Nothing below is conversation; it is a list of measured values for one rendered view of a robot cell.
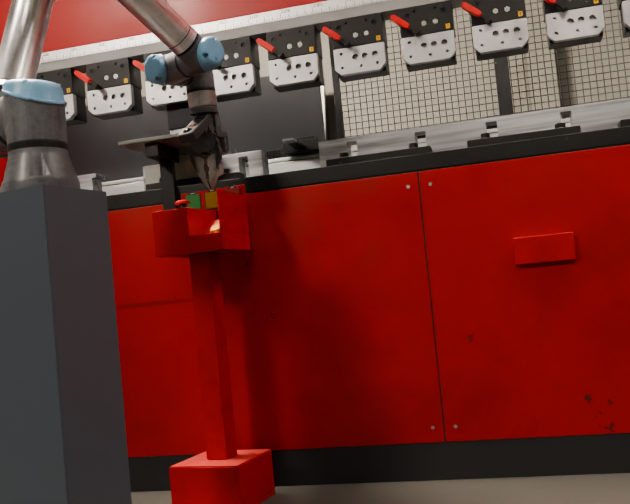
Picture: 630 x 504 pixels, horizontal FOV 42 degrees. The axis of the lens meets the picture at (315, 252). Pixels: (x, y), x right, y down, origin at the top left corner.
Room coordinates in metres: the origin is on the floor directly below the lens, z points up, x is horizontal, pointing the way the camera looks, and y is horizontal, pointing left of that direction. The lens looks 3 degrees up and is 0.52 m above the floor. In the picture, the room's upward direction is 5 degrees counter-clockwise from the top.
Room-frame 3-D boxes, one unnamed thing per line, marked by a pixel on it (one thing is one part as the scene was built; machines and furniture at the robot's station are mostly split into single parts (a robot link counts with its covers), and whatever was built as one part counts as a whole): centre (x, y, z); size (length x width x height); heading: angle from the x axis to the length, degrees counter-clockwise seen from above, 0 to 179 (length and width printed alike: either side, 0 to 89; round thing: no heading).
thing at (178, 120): (2.50, 0.37, 1.10); 0.10 x 0.02 x 0.10; 76
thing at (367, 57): (2.36, -0.19, 1.23); 0.15 x 0.09 x 0.17; 76
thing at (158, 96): (2.51, 0.39, 1.23); 0.15 x 0.09 x 0.17; 76
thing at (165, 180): (2.32, 0.41, 0.88); 0.14 x 0.04 x 0.22; 166
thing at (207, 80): (2.12, 0.26, 1.14); 0.09 x 0.08 x 0.11; 138
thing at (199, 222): (2.17, 0.30, 0.75); 0.20 x 0.16 x 0.18; 68
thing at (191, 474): (2.14, 0.31, 0.06); 0.25 x 0.20 x 0.12; 158
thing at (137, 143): (2.36, 0.40, 1.00); 0.26 x 0.18 x 0.01; 166
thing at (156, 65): (2.03, 0.32, 1.13); 0.11 x 0.11 x 0.08; 48
